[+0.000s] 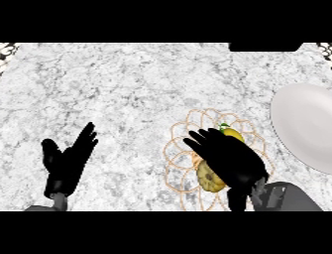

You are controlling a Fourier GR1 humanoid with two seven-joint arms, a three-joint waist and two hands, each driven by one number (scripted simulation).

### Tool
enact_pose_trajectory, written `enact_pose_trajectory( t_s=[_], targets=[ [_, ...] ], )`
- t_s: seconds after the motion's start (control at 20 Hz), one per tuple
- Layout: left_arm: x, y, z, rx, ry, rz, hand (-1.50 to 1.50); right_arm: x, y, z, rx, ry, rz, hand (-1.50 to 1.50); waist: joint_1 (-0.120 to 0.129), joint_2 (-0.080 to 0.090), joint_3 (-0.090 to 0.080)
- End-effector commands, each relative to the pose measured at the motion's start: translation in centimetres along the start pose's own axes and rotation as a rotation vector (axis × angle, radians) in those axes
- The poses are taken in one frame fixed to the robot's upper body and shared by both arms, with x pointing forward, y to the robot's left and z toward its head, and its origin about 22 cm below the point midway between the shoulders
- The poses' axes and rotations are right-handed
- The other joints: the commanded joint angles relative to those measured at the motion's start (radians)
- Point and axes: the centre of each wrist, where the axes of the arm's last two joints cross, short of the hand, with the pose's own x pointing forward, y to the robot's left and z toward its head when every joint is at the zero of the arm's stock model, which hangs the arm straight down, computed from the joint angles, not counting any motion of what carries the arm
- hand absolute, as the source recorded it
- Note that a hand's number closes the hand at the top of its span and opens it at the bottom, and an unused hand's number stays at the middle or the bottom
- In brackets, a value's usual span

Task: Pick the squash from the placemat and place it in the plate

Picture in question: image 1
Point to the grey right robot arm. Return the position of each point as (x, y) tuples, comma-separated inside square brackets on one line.
[(282, 196)]

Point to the white plate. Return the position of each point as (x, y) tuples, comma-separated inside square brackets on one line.
[(315, 129)]

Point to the yellow squash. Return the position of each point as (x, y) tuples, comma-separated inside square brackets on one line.
[(207, 177)]

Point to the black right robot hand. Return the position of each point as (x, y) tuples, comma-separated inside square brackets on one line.
[(232, 158)]

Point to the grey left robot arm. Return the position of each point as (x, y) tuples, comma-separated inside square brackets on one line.
[(50, 203)]

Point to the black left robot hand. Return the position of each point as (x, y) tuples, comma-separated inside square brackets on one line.
[(65, 165)]

